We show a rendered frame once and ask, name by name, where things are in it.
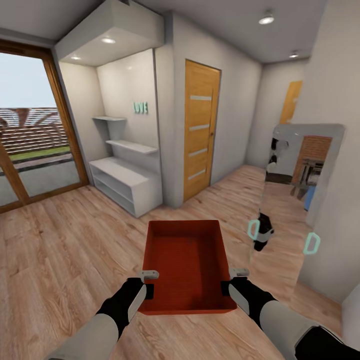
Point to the storage box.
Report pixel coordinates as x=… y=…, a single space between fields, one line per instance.
x=191 y=260

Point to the door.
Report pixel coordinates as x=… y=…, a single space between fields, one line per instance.
x=290 y=103
x=201 y=95
x=39 y=152

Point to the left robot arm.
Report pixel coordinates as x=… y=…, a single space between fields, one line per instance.
x=98 y=337

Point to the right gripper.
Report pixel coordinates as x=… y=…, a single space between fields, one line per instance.
x=225 y=287

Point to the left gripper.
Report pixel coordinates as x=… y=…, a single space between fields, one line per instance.
x=149 y=291

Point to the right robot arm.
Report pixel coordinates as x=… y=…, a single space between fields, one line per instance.
x=295 y=336

